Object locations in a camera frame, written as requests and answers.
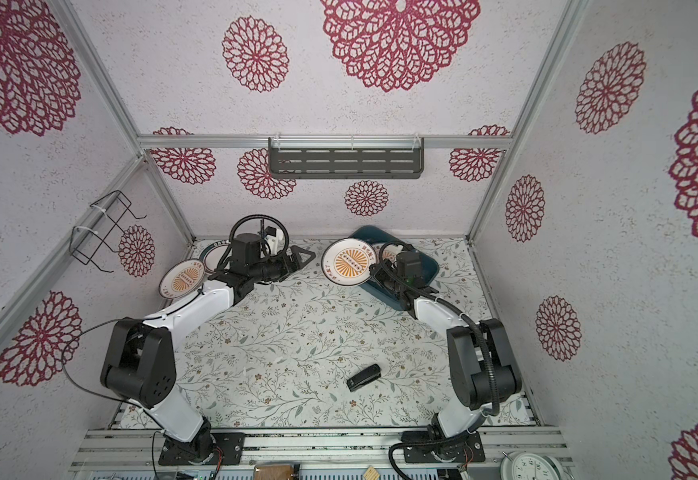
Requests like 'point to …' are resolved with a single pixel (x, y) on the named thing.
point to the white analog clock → (528, 465)
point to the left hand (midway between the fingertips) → (308, 263)
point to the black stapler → (370, 374)
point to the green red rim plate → (212, 255)
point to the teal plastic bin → (377, 237)
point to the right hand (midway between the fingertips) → (369, 260)
